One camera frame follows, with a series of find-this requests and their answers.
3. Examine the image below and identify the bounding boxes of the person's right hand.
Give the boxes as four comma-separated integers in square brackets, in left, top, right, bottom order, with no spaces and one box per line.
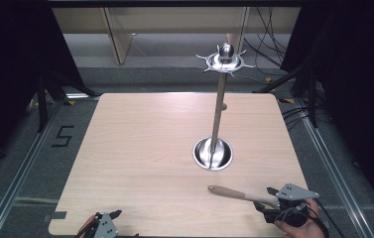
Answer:
[273,197,328,238]

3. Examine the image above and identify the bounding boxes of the black tape strip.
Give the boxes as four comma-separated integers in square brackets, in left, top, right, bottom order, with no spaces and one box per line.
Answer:
[43,210,67,224]

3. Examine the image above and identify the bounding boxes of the person's left hand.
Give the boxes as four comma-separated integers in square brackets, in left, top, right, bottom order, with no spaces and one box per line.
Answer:
[76,214,97,238]

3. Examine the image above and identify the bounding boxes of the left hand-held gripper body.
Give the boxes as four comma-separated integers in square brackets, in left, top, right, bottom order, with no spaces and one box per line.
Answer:
[92,212,121,238]

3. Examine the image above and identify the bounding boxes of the hanging black cables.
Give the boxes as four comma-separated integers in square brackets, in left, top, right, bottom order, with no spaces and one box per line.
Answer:
[243,6,290,68]

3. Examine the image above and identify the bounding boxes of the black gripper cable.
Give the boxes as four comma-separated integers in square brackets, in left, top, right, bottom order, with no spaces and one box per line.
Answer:
[74,220,100,238]
[312,197,342,238]

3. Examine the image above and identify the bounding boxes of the wooden-handled utensil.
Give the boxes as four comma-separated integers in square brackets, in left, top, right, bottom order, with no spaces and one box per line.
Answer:
[207,184,281,210]

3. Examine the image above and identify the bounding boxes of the metal utensil rack stand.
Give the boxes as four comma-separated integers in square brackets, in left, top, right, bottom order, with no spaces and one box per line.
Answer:
[191,43,257,173]

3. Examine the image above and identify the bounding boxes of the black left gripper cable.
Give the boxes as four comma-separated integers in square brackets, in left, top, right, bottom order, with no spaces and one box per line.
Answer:
[74,220,100,238]

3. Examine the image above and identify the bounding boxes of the aluminium floor rail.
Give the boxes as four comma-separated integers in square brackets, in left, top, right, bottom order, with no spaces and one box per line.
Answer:
[0,100,64,238]
[294,98,371,238]

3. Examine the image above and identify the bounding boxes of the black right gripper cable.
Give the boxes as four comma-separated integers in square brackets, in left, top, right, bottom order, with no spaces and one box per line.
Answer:
[312,197,342,238]

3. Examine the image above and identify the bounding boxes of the black metal stand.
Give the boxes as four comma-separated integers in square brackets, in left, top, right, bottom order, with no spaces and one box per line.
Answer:
[35,69,100,134]
[253,60,321,129]

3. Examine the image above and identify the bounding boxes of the black curtain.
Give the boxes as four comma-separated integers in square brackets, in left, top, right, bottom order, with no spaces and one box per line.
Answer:
[279,0,374,216]
[0,0,88,181]

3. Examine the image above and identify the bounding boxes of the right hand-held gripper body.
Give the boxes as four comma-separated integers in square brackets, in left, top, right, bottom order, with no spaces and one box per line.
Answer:
[263,182,320,228]

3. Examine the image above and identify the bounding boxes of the black floor cables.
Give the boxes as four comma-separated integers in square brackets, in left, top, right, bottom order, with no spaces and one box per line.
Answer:
[281,104,312,131]

